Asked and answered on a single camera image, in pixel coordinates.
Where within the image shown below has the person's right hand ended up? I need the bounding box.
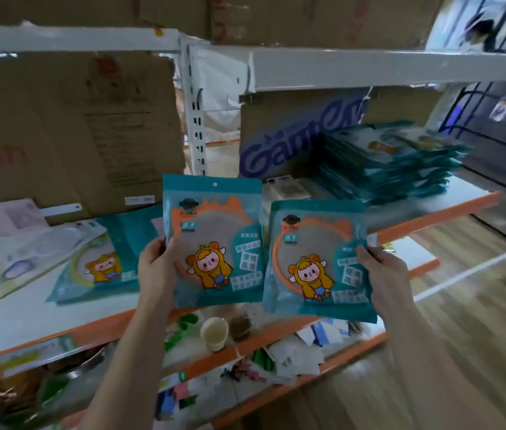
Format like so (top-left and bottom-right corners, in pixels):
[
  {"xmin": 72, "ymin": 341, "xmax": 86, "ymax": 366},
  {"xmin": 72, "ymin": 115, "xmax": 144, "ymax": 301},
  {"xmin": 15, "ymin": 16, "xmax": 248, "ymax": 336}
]
[{"xmin": 356, "ymin": 245, "xmax": 415, "ymax": 320}]

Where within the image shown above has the person's left hand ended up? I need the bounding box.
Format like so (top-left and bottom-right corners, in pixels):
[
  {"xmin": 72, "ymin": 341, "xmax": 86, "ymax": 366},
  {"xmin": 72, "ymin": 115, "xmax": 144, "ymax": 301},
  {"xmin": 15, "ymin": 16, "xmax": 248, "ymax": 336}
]
[{"xmin": 138, "ymin": 236, "xmax": 181, "ymax": 309}]

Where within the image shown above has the stack of teal packets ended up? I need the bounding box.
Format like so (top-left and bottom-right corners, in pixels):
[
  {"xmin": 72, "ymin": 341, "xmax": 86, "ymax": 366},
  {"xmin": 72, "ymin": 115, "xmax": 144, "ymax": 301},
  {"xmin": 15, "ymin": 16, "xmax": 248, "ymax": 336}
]
[
  {"xmin": 378, "ymin": 120, "xmax": 474, "ymax": 200},
  {"xmin": 317, "ymin": 127, "xmax": 419, "ymax": 207}
]

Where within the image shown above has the yellow packaged hand mirror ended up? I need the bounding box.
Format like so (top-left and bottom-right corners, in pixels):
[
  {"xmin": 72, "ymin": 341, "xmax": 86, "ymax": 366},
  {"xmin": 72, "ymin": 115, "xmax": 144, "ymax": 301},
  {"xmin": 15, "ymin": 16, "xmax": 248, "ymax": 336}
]
[{"xmin": 0, "ymin": 219, "xmax": 108, "ymax": 305}]

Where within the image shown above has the beige hand mirror brown print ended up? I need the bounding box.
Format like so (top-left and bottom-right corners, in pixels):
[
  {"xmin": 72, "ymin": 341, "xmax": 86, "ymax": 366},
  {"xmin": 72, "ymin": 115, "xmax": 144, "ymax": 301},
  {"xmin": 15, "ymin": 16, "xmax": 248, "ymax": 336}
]
[{"xmin": 262, "ymin": 174, "xmax": 312, "ymax": 207}]

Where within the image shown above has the person's left forearm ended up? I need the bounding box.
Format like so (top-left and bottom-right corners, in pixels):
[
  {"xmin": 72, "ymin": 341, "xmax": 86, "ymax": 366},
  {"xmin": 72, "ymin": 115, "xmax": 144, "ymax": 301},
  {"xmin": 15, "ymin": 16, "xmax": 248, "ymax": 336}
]
[{"xmin": 78, "ymin": 299, "xmax": 178, "ymax": 430}]

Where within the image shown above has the person's right forearm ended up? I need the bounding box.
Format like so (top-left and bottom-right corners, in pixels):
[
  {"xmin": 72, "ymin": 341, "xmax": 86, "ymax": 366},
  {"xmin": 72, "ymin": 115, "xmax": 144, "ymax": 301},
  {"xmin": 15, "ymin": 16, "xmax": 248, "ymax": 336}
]
[{"xmin": 380, "ymin": 304, "xmax": 506, "ymax": 430}]

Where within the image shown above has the green snack packet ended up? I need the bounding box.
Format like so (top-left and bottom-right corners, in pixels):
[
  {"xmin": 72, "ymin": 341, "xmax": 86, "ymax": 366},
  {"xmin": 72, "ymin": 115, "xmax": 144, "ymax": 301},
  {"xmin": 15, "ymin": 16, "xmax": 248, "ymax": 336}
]
[{"xmin": 163, "ymin": 313, "xmax": 200, "ymax": 352}]

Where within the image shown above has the beige paper cup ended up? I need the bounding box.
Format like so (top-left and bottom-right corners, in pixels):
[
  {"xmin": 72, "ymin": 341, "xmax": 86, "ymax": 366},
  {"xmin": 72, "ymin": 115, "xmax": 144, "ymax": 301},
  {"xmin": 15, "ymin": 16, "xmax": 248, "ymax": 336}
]
[{"xmin": 200, "ymin": 317, "xmax": 230, "ymax": 353}]

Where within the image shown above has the brown plastic cup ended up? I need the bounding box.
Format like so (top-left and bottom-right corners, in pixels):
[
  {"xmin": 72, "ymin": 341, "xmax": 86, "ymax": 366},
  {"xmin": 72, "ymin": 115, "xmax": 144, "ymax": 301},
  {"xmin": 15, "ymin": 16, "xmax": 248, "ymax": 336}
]
[{"xmin": 228, "ymin": 313, "xmax": 253, "ymax": 342}]

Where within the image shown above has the pile of white paper cards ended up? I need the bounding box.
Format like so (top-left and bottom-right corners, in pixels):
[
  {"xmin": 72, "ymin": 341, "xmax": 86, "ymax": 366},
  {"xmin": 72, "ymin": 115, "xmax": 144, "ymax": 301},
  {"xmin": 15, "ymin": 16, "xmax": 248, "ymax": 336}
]
[{"xmin": 261, "ymin": 317, "xmax": 366, "ymax": 381}]

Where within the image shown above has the pile of colourful cards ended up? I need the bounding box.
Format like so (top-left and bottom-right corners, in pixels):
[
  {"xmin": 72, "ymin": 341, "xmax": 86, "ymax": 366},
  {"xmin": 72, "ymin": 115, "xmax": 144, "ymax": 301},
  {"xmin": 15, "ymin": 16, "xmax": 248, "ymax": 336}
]
[{"xmin": 154, "ymin": 371, "xmax": 200, "ymax": 419}]

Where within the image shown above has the yellow white price label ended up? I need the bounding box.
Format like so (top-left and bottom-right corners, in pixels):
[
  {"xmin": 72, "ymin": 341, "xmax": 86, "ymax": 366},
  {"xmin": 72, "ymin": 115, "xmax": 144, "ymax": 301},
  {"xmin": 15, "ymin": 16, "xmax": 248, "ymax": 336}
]
[{"xmin": 0, "ymin": 335, "xmax": 77, "ymax": 379}]

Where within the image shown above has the brown cardboard sheet red print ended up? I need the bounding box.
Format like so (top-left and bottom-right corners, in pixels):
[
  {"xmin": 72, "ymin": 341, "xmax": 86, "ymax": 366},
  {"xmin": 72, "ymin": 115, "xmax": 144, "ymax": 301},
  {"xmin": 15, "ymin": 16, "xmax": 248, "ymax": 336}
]
[{"xmin": 0, "ymin": 51, "xmax": 187, "ymax": 242}]

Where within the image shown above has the plain brown cardboard sheet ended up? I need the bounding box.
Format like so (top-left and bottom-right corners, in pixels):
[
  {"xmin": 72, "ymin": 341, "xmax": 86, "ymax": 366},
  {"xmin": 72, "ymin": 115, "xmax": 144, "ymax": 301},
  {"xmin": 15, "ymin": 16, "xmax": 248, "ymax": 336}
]
[{"xmin": 362, "ymin": 84, "xmax": 444, "ymax": 128}]

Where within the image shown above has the cardboard sheet blue lettering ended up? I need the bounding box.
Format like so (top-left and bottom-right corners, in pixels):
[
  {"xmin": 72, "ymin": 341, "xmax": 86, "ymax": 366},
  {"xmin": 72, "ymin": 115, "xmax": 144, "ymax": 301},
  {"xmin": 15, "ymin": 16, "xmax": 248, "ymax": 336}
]
[{"xmin": 239, "ymin": 87, "xmax": 372, "ymax": 180}]

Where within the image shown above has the brown snack packet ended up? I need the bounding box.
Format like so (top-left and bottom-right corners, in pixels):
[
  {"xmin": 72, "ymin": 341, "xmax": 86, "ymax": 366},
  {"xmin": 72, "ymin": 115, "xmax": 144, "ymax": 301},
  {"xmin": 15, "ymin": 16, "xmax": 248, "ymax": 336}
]
[{"xmin": 0, "ymin": 376, "xmax": 47, "ymax": 426}]

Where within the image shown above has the paper tag red mark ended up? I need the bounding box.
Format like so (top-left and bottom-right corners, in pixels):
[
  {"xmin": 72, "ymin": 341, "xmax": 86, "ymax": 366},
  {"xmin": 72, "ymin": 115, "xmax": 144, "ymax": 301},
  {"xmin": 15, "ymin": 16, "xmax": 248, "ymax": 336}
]
[{"xmin": 487, "ymin": 97, "xmax": 506, "ymax": 123}]

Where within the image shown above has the brown cardboard box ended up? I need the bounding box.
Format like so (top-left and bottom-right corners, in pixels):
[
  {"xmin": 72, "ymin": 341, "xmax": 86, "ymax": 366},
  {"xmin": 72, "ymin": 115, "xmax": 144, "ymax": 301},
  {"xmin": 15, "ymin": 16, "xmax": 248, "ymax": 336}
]
[
  {"xmin": 0, "ymin": 0, "xmax": 211, "ymax": 40},
  {"xmin": 210, "ymin": 0, "xmax": 449, "ymax": 50}
]

